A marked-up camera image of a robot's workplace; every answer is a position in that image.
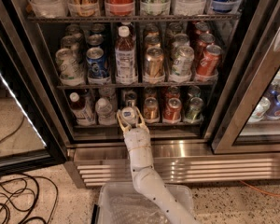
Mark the stainless steel fridge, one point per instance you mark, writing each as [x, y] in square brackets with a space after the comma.
[198, 81]

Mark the gold can bottom shelf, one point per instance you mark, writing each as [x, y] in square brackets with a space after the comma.
[151, 111]

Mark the white sprite can middle shelf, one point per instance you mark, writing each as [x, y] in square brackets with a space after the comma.
[180, 70]

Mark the blue pepsi can middle shelf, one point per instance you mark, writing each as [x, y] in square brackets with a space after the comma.
[98, 71]

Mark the brown tea bottle shelf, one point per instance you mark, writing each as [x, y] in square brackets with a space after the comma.
[125, 57]
[82, 109]

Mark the green can bottom shelf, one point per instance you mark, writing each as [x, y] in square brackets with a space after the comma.
[194, 110]

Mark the red can bottom shelf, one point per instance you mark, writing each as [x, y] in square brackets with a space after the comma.
[172, 111]

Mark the brown tea bottle bottom shelf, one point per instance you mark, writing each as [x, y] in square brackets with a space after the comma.
[82, 109]

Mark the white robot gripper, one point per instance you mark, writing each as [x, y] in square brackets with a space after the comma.
[137, 138]

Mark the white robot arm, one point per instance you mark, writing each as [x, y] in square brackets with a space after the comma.
[146, 179]

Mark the brown tea bottle middle shelf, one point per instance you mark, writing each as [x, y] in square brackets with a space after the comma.
[125, 57]

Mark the open glass fridge door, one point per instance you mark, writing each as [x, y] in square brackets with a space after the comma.
[29, 132]

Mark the silver blue redbull can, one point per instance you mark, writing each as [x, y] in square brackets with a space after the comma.
[129, 115]

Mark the yellow can top shelf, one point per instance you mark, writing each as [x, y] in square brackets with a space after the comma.
[83, 8]

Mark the red coke can middle shelf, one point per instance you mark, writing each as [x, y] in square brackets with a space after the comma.
[207, 65]

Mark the clear water bottle bottom shelf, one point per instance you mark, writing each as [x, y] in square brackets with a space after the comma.
[105, 112]

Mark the white green can middle shelf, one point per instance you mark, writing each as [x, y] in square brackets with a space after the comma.
[71, 72]

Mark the gold can middle shelf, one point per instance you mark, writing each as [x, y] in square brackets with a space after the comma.
[153, 65]

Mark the gold can shelf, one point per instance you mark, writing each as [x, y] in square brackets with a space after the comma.
[151, 111]
[153, 65]

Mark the clear plastic bin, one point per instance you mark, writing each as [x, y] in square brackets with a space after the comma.
[119, 203]

